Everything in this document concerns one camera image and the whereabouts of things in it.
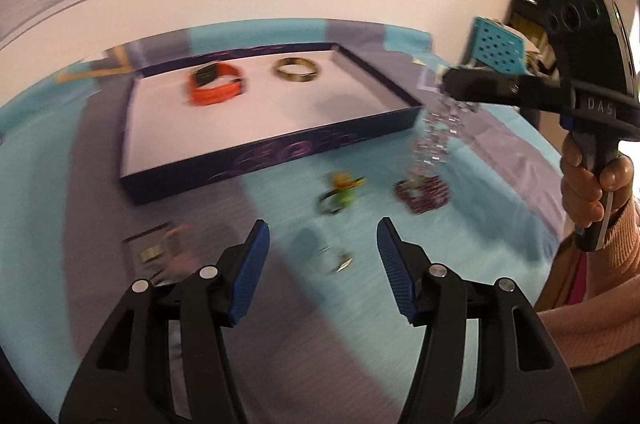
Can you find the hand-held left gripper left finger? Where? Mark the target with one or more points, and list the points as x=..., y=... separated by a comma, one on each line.
x=250, y=274

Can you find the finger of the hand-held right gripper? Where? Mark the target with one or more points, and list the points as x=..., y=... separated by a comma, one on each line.
x=500, y=86

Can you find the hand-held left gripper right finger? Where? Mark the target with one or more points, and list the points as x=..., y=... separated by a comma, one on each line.
x=395, y=269

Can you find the dark blue jewelry box tray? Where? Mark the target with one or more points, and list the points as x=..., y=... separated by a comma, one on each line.
x=275, y=114

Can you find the person's right forearm pink sleeve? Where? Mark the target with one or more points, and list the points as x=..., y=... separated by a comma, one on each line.
x=600, y=329

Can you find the person's right hand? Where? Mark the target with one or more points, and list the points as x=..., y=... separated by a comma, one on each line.
x=575, y=194

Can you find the teal perforated basket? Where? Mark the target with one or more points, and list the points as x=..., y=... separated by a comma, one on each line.
x=495, y=44

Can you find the black rack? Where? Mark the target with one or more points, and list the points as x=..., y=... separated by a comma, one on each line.
x=527, y=9

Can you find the orange smart watch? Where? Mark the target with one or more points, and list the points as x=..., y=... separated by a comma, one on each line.
x=215, y=91

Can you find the tortoiseshell bangle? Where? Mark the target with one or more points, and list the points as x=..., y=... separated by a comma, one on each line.
x=281, y=74

